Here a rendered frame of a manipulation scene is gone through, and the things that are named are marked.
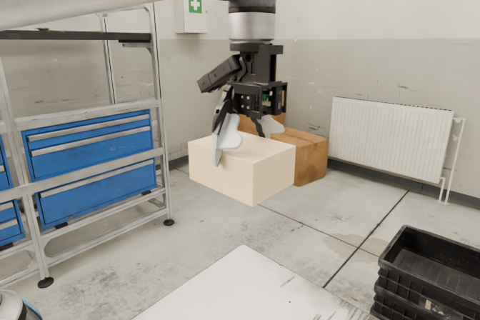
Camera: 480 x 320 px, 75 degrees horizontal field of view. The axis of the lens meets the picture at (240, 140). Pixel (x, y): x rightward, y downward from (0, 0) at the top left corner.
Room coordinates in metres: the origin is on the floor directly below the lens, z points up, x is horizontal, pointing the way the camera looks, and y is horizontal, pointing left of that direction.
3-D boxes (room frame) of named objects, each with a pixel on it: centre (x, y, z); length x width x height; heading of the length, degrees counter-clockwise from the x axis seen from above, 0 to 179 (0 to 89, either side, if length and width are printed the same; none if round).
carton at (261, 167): (0.55, 0.00, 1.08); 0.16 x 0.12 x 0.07; 47
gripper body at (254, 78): (0.53, -0.02, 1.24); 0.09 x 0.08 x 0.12; 47
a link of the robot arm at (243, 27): (0.53, -0.02, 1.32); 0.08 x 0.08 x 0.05
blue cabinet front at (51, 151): (1.73, 0.82, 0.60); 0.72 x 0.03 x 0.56; 138
